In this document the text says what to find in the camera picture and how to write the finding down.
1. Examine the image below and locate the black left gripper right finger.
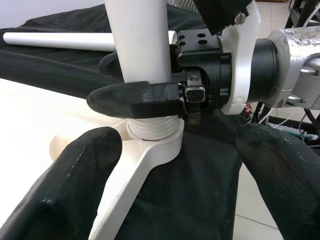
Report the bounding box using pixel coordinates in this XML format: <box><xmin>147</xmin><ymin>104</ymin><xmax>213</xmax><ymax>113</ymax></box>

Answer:
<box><xmin>234</xmin><ymin>122</ymin><xmax>320</xmax><ymax>240</ymax></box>

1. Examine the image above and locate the white power strip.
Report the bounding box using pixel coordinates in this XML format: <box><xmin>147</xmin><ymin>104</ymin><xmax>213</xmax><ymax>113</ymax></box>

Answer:
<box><xmin>267</xmin><ymin>121</ymin><xmax>320</xmax><ymax>141</ymax></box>

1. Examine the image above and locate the red round cable reel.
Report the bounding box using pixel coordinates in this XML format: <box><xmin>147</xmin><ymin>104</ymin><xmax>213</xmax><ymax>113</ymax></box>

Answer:
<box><xmin>243</xmin><ymin>103</ymin><xmax>254</xmax><ymax>119</ymax></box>

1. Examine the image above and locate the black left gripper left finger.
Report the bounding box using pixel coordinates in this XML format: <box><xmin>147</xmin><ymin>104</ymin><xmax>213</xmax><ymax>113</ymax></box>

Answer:
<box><xmin>0</xmin><ymin>126</ymin><xmax>124</xmax><ymax>240</ymax></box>

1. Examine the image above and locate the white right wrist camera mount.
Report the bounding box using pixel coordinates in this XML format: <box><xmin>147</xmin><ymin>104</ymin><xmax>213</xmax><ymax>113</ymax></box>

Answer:
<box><xmin>193</xmin><ymin>0</ymin><xmax>263</xmax><ymax>116</ymax></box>

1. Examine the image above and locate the white plastic table leg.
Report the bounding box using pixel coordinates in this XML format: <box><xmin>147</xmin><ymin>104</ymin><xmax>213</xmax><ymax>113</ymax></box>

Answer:
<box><xmin>104</xmin><ymin>0</ymin><xmax>185</xmax><ymax>141</ymax></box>
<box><xmin>2</xmin><ymin>29</ymin><xmax>179</xmax><ymax>53</ymax></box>

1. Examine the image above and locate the white floor cable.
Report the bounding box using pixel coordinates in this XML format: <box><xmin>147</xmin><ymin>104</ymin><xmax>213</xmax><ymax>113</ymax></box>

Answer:
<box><xmin>258</xmin><ymin>99</ymin><xmax>313</xmax><ymax>133</ymax></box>

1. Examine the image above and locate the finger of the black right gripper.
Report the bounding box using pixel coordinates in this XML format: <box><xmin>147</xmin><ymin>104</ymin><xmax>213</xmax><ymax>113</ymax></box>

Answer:
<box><xmin>98</xmin><ymin>51</ymin><xmax>126</xmax><ymax>79</ymax></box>
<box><xmin>86</xmin><ymin>80</ymin><xmax>185</xmax><ymax>120</ymax></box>

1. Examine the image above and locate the white round standing fan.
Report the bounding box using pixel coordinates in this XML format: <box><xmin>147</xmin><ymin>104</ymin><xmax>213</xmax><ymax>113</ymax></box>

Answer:
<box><xmin>166</xmin><ymin>0</ymin><xmax>200</xmax><ymax>13</ymax></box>

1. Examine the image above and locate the white plastic children table top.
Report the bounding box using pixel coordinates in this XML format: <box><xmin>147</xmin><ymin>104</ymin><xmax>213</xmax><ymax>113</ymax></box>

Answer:
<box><xmin>0</xmin><ymin>77</ymin><xmax>185</xmax><ymax>240</ymax></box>

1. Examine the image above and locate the black metal frame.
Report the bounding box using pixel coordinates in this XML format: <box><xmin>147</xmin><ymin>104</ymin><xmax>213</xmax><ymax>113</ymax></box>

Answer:
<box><xmin>284</xmin><ymin>0</ymin><xmax>320</xmax><ymax>29</ymax></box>

